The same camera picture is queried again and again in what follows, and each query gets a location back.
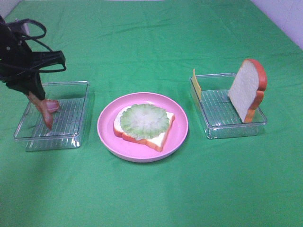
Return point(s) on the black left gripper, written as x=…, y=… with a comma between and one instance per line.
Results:
x=17, y=66

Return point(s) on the bacon strip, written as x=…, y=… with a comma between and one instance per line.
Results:
x=42, y=107
x=52, y=105

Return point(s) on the green lettuce leaf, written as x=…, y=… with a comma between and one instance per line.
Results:
x=144, y=121

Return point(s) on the bread slice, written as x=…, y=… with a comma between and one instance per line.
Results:
x=156, y=143
x=248, y=89

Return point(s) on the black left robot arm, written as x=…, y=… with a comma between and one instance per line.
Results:
x=23, y=44

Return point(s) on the left clear plastic tray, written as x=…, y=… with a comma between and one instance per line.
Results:
x=68, y=121

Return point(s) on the clear plastic tray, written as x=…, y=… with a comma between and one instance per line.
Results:
x=68, y=121
x=218, y=117

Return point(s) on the green tablecloth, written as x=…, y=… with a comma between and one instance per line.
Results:
x=124, y=47

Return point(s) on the pink round plate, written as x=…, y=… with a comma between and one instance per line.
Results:
x=138, y=152

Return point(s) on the yellow cheese slice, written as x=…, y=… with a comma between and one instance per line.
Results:
x=196, y=85

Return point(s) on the right clear plastic tray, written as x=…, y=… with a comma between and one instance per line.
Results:
x=218, y=117

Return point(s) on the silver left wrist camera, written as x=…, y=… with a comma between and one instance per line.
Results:
x=20, y=27

